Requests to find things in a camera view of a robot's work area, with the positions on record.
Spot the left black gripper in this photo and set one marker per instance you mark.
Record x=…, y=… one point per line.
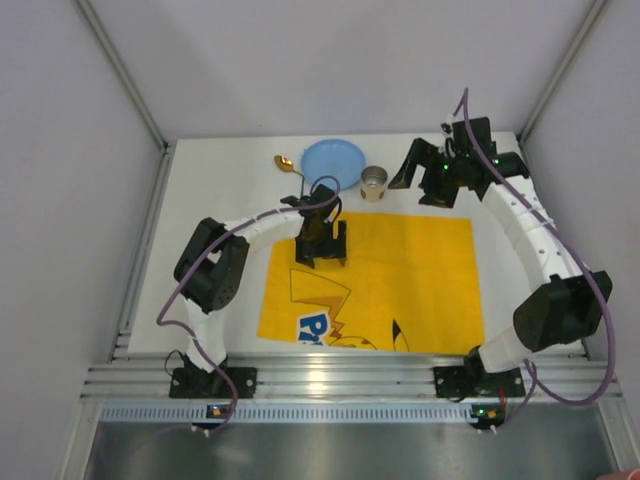
x=320, y=247

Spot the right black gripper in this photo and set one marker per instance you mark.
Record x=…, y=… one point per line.
x=428, y=167

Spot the metal cup with paper sleeve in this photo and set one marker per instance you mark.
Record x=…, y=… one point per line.
x=373, y=183

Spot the yellow Pikachu placemat cloth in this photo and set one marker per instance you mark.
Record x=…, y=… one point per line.
x=409, y=284

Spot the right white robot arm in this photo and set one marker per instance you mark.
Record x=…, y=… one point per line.
x=566, y=299

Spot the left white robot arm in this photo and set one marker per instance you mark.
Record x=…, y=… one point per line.
x=210, y=269

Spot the blue plastic plate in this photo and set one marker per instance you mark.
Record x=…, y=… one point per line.
x=338, y=158

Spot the gold spoon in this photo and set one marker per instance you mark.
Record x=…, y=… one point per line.
x=286, y=165

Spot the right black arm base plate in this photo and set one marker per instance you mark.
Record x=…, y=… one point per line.
x=456, y=384

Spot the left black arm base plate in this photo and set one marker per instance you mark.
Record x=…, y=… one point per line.
x=188, y=383

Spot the perforated grey cable tray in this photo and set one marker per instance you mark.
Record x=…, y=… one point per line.
x=297, y=413

